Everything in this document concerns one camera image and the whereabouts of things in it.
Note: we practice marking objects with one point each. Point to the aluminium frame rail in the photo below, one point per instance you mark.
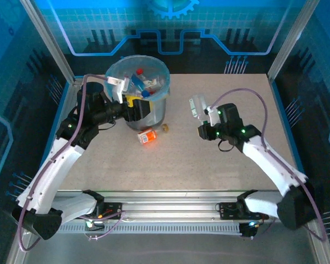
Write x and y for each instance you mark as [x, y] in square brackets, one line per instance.
[167, 202]

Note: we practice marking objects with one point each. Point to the aluminium frame post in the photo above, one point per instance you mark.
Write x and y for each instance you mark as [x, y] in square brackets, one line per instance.
[48, 41]
[291, 38]

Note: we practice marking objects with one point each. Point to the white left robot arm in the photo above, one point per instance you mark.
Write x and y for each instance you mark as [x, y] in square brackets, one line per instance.
[52, 167]

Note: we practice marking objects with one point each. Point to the white label bottle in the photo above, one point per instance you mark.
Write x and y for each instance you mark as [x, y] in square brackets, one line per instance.
[151, 83]

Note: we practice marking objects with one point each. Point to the clear bottle red cap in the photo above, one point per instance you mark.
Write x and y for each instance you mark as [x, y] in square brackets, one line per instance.
[139, 71]

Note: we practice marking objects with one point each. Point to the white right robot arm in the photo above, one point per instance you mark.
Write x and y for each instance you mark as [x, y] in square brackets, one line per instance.
[266, 162]

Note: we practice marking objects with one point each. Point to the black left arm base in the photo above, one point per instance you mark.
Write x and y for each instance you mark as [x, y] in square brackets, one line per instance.
[112, 210]

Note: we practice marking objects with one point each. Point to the blue plastic bin liner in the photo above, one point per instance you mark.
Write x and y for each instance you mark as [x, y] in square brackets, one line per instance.
[159, 70]

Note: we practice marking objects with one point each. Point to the clear bottle blue label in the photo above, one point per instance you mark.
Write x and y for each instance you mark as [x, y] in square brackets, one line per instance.
[137, 81]

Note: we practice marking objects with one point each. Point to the clear plastic wrapper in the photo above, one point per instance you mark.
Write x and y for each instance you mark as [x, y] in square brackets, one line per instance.
[197, 105]

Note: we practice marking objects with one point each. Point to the orange label plastic bottle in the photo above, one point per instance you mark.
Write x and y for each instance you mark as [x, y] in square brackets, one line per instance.
[147, 136]

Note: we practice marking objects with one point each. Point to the grey metal bin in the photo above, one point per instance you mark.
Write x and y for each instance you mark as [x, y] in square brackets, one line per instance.
[154, 112]

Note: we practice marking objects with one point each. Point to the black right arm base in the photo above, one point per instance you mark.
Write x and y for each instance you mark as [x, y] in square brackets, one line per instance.
[228, 210]

